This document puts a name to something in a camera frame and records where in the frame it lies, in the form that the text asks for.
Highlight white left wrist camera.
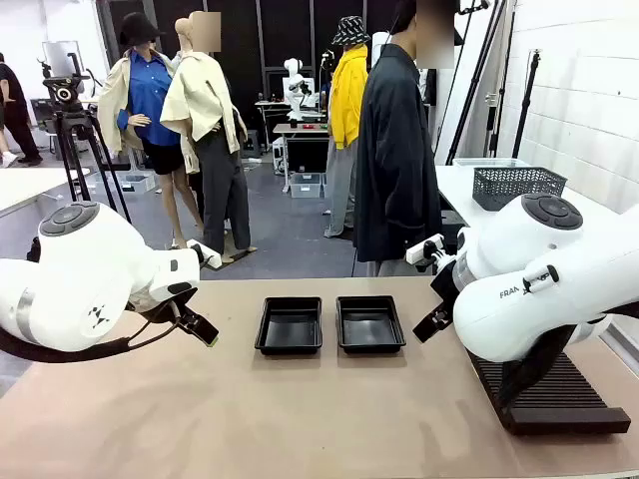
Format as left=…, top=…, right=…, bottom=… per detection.
left=185, top=238, right=222, bottom=270

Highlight long white table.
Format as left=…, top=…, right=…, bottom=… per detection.
left=0, top=168, right=94, bottom=217

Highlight black stand legs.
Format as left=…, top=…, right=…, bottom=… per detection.
left=443, top=0, right=518, bottom=166

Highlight thin black light stand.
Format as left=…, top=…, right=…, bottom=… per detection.
left=511, top=48, right=544, bottom=161

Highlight black plastic ESD tray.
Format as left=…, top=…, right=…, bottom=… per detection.
left=254, top=296, right=323, bottom=356
left=335, top=294, right=407, bottom=355

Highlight black brimmed hat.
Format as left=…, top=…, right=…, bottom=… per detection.
left=118, top=12, right=167, bottom=47

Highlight person in black clothes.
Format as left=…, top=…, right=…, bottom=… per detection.
left=0, top=52, right=44, bottom=169

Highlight mannequin in blue shirt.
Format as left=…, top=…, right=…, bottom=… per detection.
left=97, top=12, right=207, bottom=250

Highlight clear plastic box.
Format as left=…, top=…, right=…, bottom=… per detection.
left=452, top=158, right=530, bottom=170

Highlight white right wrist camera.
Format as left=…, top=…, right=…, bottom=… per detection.
left=405, top=233, right=446, bottom=266

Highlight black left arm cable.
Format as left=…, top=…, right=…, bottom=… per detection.
left=0, top=298, right=184, bottom=364

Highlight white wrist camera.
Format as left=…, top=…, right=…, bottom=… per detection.
left=405, top=233, right=446, bottom=266
left=185, top=238, right=222, bottom=270

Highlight person in black coat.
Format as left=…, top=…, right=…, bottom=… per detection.
left=351, top=0, right=456, bottom=278

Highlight clear storage bin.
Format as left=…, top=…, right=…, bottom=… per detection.
left=289, top=173, right=324, bottom=200
left=119, top=174, right=157, bottom=195

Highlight mannequin in yellow hoodie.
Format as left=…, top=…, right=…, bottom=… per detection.
left=322, top=42, right=373, bottom=240

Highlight black slotted board rack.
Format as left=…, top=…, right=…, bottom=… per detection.
left=466, top=343, right=632, bottom=436

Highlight patterned bucket hat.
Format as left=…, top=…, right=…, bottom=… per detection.
left=331, top=15, right=372, bottom=46

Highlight black camera tripod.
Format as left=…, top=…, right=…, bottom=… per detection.
left=52, top=110, right=134, bottom=226

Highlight grey mesh basket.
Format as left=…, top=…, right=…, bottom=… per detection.
left=472, top=167, right=569, bottom=213

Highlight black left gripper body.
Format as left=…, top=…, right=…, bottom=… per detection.
left=149, top=289, right=201, bottom=320

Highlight mannequin in beige jacket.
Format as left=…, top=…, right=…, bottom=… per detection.
left=159, top=10, right=260, bottom=264

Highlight dark desk with items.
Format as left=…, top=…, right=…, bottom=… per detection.
left=272, top=123, right=331, bottom=194

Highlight white work table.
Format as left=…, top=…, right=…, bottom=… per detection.
left=433, top=164, right=630, bottom=219

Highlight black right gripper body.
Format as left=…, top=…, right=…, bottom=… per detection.
left=429, top=262, right=458, bottom=308

